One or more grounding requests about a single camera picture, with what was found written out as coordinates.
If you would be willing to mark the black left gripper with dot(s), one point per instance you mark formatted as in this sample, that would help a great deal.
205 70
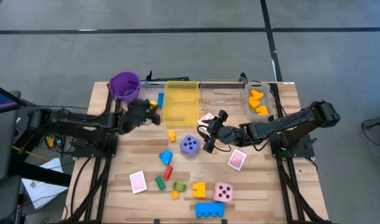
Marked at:
135 118

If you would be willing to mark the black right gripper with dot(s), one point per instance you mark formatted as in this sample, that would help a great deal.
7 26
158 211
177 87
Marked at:
230 135

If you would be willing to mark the small yellow square brick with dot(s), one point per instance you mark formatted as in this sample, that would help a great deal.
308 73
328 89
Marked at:
153 104

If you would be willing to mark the blue oblong building brick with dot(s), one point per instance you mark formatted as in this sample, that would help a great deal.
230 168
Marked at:
160 100

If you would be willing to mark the purple foam die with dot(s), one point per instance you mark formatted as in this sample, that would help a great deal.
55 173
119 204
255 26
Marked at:
189 146

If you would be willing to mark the yellow oblong building brick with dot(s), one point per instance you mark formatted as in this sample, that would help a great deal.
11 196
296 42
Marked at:
172 136

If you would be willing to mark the blue heart toy block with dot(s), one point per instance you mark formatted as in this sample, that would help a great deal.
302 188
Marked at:
166 157

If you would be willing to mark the red oblong building brick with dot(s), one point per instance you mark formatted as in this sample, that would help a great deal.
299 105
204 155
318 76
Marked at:
168 172

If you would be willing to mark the large yellow building brick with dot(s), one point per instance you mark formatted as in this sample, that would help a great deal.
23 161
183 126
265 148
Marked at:
199 190

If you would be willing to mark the pink foam die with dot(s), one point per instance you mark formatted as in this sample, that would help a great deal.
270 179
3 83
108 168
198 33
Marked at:
223 193

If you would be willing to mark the light green building brick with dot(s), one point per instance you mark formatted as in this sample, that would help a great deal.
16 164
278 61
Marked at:
179 186

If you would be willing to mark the dark green oblong brick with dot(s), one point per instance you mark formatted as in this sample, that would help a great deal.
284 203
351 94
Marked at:
160 183

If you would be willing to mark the orange hexagonal toy block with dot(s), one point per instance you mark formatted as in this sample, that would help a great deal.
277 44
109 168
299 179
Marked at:
175 194

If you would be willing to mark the large blue toy block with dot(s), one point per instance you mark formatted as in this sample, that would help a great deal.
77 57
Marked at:
210 209

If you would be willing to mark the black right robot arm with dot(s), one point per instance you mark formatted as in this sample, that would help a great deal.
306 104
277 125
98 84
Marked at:
289 124

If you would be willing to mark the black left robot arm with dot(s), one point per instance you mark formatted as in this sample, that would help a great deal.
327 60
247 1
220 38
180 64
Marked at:
77 123

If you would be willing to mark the red-white playing card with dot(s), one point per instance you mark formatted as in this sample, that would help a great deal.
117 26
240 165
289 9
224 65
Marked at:
203 119

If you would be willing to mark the small clear plastic bin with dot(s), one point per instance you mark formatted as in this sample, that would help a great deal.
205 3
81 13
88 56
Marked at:
146 90

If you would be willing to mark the purple plastic bucket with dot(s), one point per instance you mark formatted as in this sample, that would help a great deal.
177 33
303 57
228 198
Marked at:
125 87

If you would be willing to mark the yellow translucent plastic bin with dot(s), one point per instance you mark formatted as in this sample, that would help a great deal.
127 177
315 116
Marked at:
180 102

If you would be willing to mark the pink playing card box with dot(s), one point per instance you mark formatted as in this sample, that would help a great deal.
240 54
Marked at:
237 159

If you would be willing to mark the large clear plastic bin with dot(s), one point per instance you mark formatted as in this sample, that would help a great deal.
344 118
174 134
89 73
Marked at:
224 93

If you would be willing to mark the grey plastic bin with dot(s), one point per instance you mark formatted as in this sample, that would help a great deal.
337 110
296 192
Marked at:
269 93

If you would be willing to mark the pink playing card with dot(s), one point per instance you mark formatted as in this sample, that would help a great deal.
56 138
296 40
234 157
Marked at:
138 182

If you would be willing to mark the white paper sheets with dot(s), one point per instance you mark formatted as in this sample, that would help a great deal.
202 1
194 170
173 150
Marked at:
43 193

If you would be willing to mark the computer monitor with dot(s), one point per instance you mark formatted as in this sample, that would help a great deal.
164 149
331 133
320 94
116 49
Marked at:
0 99

